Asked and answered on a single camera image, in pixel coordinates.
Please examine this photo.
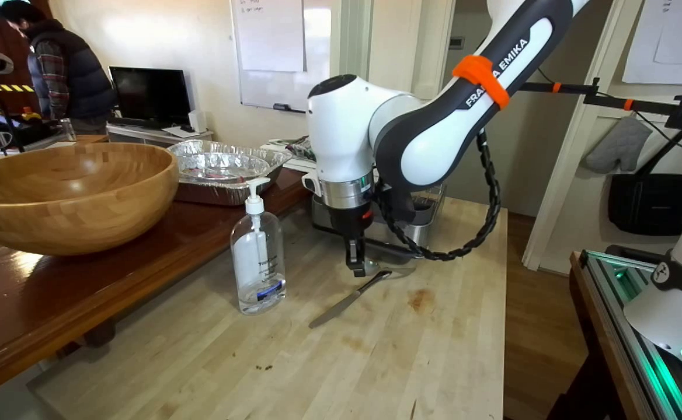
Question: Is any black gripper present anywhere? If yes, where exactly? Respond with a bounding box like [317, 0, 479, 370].
[329, 205, 374, 276]

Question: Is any small steel spoon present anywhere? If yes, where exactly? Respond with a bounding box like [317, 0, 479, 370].
[365, 258, 416, 279]

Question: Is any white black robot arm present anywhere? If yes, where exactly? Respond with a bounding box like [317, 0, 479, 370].
[308, 0, 682, 361]

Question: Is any green lit robot base stand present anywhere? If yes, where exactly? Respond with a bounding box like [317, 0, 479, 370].
[549, 250, 682, 420]

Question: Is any grey steel dish rack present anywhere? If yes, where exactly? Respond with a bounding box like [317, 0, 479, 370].
[310, 187, 444, 250]

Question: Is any green white dish towel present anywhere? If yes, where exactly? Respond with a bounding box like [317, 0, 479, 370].
[283, 137, 316, 173]

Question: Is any clear hand sanitizer pump bottle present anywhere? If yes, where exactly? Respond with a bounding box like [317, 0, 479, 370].
[232, 178, 284, 313]

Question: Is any aluminium foil tray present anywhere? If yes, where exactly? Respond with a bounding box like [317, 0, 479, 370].
[168, 141, 291, 208]

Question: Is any black monitor screen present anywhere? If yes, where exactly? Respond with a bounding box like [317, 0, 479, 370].
[111, 67, 192, 129]

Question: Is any grey oven mitt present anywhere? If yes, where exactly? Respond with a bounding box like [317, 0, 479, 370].
[583, 117, 650, 173]

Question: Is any large wooden bowl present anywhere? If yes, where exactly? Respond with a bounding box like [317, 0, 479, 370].
[0, 142, 178, 257]

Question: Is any black hanging bag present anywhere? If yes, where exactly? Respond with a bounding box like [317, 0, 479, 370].
[607, 173, 682, 235]

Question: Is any person in dark vest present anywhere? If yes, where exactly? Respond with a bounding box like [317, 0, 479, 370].
[0, 0, 117, 132]

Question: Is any brown wooden side table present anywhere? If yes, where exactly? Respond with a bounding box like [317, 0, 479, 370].
[0, 135, 316, 405]

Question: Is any table knife with black handle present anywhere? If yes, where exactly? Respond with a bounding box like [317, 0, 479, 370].
[308, 270, 392, 328]

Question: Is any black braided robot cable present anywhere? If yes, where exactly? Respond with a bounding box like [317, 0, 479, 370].
[374, 127, 505, 264]

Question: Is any white wall whiteboard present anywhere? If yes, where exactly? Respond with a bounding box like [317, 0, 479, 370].
[232, 0, 333, 114]

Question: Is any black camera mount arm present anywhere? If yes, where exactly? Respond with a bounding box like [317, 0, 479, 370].
[524, 82, 682, 176]

